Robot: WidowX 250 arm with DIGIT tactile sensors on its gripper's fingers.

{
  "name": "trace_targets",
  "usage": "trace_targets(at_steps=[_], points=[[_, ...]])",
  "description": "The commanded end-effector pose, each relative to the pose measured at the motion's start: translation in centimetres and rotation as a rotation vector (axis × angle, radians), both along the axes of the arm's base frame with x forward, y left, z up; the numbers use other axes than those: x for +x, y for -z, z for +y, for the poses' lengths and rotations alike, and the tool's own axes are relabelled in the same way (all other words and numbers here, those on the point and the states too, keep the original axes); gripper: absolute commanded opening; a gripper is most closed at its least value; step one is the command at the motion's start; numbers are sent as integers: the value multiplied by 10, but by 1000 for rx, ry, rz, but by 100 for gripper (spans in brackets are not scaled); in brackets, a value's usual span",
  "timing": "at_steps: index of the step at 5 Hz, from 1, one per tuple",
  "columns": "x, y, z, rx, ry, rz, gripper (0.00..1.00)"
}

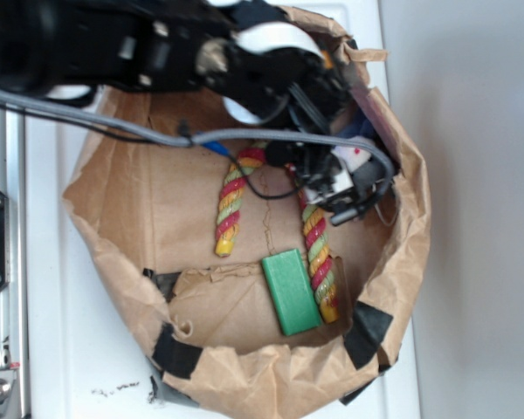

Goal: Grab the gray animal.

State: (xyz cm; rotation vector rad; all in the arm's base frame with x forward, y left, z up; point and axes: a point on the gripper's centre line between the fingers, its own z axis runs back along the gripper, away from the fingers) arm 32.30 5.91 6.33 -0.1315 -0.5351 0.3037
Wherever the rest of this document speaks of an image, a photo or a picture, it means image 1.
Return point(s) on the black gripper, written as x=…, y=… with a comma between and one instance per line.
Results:
x=274, y=74

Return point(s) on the gray plush mouse toy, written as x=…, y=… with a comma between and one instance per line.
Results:
x=370, y=172

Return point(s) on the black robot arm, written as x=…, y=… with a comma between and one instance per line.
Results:
x=135, y=46

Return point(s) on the brown paper bag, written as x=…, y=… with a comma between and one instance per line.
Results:
x=147, y=214

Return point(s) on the green rectangular block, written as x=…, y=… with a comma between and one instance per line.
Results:
x=292, y=296

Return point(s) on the multicolour twisted rope toy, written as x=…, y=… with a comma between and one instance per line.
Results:
x=320, y=263

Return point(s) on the aluminium frame rail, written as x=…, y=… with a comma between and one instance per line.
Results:
x=15, y=399

